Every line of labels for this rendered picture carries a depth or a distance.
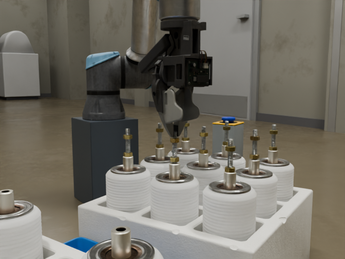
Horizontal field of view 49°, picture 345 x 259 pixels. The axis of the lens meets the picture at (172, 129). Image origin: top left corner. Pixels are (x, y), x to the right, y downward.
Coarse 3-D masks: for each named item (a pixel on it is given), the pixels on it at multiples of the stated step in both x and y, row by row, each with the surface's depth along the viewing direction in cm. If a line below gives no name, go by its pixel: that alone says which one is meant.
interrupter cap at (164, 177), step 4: (164, 172) 77; (168, 172) 78; (180, 172) 78; (184, 172) 77; (156, 176) 74; (160, 176) 75; (164, 176) 75; (168, 176) 76; (180, 176) 76; (184, 176) 75; (188, 176) 75; (192, 176) 74; (160, 180) 72; (164, 180) 71; (168, 180) 72; (172, 180) 72; (176, 180) 72; (180, 180) 72; (184, 180) 71; (188, 180) 72
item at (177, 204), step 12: (156, 180) 73; (192, 180) 73; (156, 192) 72; (168, 192) 70; (180, 192) 70; (192, 192) 71; (156, 204) 72; (168, 204) 70; (180, 204) 70; (192, 204) 72; (156, 216) 72; (168, 216) 71; (180, 216) 71; (192, 216) 72
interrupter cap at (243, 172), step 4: (244, 168) 81; (236, 172) 77; (240, 172) 78; (244, 172) 78; (260, 172) 79; (264, 172) 78; (268, 172) 78; (240, 176) 76; (244, 176) 75; (248, 176) 75; (252, 176) 74; (256, 176) 74; (260, 176) 74; (264, 176) 74; (268, 176) 75
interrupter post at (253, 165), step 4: (252, 160) 77; (256, 160) 76; (248, 164) 78; (252, 164) 77; (256, 164) 76; (248, 168) 78; (252, 168) 77; (256, 168) 77; (248, 172) 78; (252, 172) 77; (256, 172) 77
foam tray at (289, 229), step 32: (96, 224) 77; (128, 224) 72; (160, 224) 70; (192, 224) 70; (256, 224) 72; (288, 224) 74; (192, 256) 65; (224, 256) 61; (256, 256) 60; (288, 256) 76
